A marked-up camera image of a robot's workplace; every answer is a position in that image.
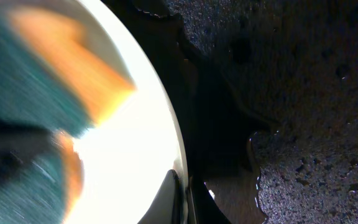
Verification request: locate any green and yellow sponge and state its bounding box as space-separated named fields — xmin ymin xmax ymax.
xmin=0 ymin=6 xmax=135 ymax=223

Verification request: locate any mint green plate with stain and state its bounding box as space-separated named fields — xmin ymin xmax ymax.
xmin=0 ymin=1 xmax=187 ymax=223

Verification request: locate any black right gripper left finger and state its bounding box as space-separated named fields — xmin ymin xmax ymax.
xmin=138 ymin=169 xmax=182 ymax=224

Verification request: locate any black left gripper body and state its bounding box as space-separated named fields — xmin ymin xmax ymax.
xmin=0 ymin=120 xmax=61 ymax=198

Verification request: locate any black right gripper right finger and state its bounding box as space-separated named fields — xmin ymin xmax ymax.
xmin=187 ymin=177 xmax=231 ymax=224

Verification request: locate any round black tray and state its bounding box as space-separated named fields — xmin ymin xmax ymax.
xmin=101 ymin=0 xmax=358 ymax=224

